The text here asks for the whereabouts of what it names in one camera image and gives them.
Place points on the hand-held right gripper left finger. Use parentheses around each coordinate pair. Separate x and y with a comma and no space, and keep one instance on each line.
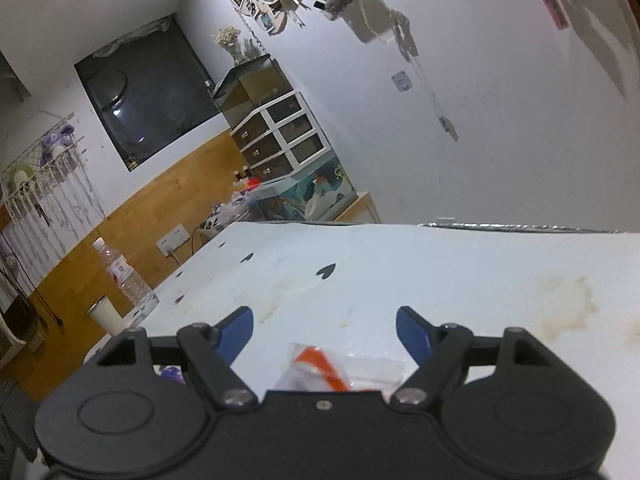
(237,331)

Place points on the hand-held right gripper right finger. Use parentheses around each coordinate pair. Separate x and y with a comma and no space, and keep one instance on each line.
(412,332)

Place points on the clear packet with orange print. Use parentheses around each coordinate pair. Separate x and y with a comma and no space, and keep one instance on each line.
(350,370)

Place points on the small purple object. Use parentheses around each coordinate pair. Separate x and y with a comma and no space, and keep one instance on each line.
(171,375)

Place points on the clear plastic water bottle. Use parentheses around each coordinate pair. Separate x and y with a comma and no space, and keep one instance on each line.
(127,280)

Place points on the white cup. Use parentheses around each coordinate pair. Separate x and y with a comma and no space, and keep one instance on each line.
(106,316)

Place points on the teal printed box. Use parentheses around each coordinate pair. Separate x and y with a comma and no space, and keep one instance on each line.
(320,192)

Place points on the white drawer cabinet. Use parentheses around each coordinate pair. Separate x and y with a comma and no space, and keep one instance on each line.
(277,135)

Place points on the dark glass tank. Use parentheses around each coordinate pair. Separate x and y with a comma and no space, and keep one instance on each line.
(250,87)

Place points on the dried flower bouquet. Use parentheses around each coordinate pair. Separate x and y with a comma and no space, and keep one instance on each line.
(227,40)

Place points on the pink hanging tag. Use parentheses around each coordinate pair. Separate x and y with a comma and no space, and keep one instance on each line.
(551,6)

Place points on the white wall socket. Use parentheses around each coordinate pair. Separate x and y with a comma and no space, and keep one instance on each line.
(172,240)

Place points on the black wall television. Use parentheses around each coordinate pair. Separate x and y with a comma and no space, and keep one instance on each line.
(150,95)

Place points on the small wall sticker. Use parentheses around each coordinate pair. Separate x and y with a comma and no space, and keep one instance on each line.
(401,81)

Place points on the toy camera wall ornament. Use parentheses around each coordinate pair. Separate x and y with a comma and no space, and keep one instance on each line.
(335,2)

